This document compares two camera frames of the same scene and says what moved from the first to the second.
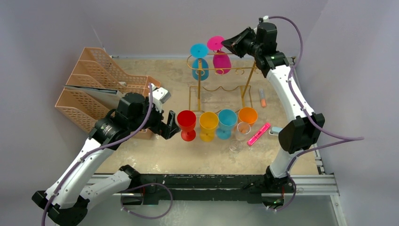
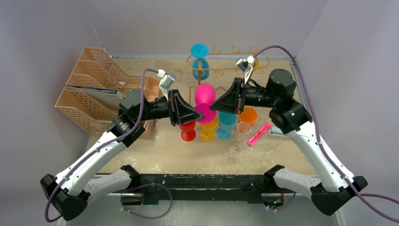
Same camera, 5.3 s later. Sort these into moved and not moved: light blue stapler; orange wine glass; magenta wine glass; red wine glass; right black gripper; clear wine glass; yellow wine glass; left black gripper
Moved: right black gripper; left black gripper; magenta wine glass
Not moved: light blue stapler; clear wine glass; red wine glass; orange wine glass; yellow wine glass
